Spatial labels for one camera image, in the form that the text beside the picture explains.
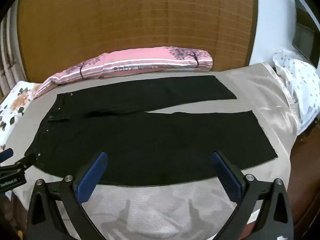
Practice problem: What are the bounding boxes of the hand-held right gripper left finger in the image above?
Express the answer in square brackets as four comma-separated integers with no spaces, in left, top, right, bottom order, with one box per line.
[26,151,108,240]

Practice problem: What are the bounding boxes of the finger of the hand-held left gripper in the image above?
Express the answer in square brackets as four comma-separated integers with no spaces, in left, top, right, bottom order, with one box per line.
[0,148,14,164]
[10,154,38,173]

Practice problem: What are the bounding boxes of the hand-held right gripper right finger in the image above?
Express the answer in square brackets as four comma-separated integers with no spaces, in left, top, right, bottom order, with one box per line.
[210,151,293,240]

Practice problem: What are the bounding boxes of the black pants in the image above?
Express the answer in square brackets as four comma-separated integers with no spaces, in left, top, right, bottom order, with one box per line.
[25,75,278,187]

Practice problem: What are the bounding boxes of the floral white pillow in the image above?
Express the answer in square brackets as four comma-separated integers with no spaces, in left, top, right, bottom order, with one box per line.
[0,81,42,153]

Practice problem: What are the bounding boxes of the grey bed mattress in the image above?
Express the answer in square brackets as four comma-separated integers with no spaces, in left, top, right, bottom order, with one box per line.
[5,62,298,240]

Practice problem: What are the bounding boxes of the striped beige curtain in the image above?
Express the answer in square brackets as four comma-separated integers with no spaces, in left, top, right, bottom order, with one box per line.
[0,5,28,100]

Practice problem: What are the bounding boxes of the white dotted cloth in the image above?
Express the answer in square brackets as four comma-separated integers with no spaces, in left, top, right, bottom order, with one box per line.
[272,50,320,135]

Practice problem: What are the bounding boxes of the pink striped tree-print pillow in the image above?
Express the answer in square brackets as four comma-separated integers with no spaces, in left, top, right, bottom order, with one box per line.
[34,46,213,98]

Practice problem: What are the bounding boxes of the wooden headboard panel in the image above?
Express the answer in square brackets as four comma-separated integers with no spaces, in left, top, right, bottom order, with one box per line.
[16,0,258,85]

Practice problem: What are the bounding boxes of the wooden bed frame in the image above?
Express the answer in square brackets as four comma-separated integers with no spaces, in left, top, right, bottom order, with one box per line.
[290,120,320,228]

